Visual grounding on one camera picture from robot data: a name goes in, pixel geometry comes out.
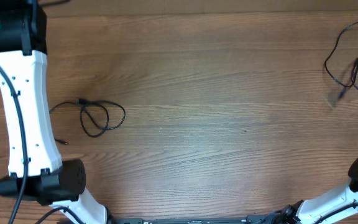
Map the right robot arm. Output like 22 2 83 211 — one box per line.
270 158 358 224

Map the black USB cable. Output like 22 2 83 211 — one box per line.
48 98 127 146
323 21 358 101

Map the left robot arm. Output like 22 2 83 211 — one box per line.
0 0 114 223

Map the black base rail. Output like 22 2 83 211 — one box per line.
115 215 275 224

